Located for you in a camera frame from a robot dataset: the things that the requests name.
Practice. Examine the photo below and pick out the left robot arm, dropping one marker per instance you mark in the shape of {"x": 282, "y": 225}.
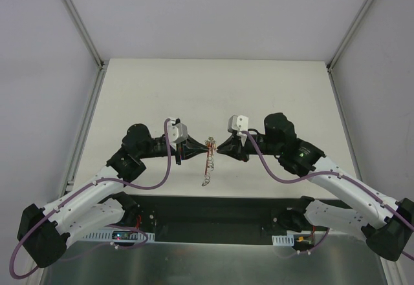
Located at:
{"x": 47, "y": 232}

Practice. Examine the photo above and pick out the right white cable duct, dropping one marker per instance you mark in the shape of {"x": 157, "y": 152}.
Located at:
{"x": 283, "y": 240}

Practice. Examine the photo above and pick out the aluminium side rail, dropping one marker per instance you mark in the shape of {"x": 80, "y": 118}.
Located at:
{"x": 81, "y": 137}
{"x": 345, "y": 125}

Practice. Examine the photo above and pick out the right aluminium frame post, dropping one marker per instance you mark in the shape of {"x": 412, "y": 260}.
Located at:
{"x": 350, "y": 33}

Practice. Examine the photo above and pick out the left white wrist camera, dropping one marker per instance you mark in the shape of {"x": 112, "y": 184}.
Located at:
{"x": 177, "y": 131}

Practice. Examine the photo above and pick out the aluminium frame post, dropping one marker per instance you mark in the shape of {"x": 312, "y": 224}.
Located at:
{"x": 350, "y": 33}
{"x": 83, "y": 32}

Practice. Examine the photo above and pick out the left white cable duct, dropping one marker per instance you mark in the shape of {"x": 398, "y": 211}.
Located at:
{"x": 114, "y": 235}

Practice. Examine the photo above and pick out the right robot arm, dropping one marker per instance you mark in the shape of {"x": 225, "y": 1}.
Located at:
{"x": 384, "y": 223}

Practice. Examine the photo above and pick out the left aluminium frame post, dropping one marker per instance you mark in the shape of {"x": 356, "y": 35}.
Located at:
{"x": 83, "y": 32}

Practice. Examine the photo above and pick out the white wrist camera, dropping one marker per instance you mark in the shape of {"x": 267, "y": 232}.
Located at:
{"x": 238, "y": 124}
{"x": 177, "y": 131}

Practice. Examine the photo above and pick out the keyring holder with rings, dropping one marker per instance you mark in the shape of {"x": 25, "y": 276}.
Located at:
{"x": 209, "y": 165}

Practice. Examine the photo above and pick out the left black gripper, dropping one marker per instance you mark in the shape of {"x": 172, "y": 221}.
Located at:
{"x": 178, "y": 151}

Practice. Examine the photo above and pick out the left aluminium side rail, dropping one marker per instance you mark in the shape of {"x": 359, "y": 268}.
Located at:
{"x": 81, "y": 137}

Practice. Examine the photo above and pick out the right aluminium side rail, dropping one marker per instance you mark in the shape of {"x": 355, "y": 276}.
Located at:
{"x": 345, "y": 125}

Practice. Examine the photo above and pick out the white cable duct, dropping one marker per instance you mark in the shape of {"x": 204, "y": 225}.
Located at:
{"x": 283, "y": 240}
{"x": 114, "y": 235}

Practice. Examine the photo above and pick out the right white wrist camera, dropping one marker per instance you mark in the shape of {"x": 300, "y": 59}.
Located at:
{"x": 238, "y": 124}

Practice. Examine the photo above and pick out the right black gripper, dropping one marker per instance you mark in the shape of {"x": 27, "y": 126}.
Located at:
{"x": 240, "y": 148}

